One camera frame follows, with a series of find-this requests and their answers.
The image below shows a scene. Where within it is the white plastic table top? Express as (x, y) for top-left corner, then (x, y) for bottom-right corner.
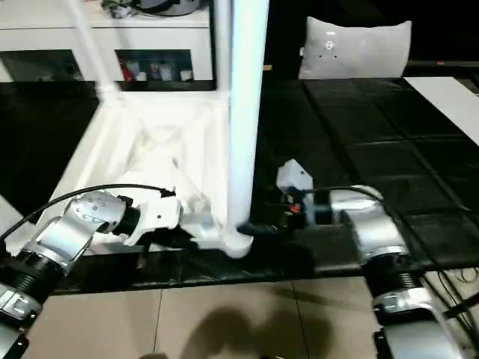
(7, 89), (255, 260)

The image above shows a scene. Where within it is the white plastic table leg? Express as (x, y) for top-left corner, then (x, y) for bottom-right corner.
(67, 0), (123, 108)
(212, 0), (232, 98)
(226, 0), (271, 240)
(0, 194), (24, 229)

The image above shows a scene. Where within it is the black work mat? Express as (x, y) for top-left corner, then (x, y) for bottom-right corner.
(0, 76), (479, 295)

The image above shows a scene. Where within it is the grey cushion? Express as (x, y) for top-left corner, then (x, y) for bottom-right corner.
(298, 16), (412, 80)

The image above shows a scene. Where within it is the black furniture with gold label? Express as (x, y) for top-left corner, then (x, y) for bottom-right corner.
(215, 0), (479, 82)

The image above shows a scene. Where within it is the white flat board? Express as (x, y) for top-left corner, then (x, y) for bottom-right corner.
(403, 76), (479, 147)

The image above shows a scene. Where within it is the black metal floor bar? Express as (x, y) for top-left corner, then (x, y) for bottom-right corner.
(441, 297), (479, 319)

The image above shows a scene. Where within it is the white sideboard with glass doors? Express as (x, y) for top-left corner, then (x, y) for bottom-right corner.
(0, 0), (218, 93)

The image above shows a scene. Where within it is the grey rounded bag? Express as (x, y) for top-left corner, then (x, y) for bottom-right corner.
(140, 0), (199, 16)

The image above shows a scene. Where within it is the dark clutter pile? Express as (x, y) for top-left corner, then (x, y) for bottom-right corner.
(103, 0), (140, 19)

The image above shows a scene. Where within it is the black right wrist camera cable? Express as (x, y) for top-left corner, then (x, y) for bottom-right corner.
(305, 185), (479, 337)

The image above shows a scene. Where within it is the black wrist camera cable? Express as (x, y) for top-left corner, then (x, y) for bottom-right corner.
(0, 182), (177, 240)
(305, 185), (479, 337)

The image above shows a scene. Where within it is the black left wrist camera cable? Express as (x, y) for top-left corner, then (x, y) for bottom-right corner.
(0, 182), (177, 240)

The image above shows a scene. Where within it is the thin black floor cable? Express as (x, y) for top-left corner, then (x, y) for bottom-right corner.
(436, 268), (479, 332)

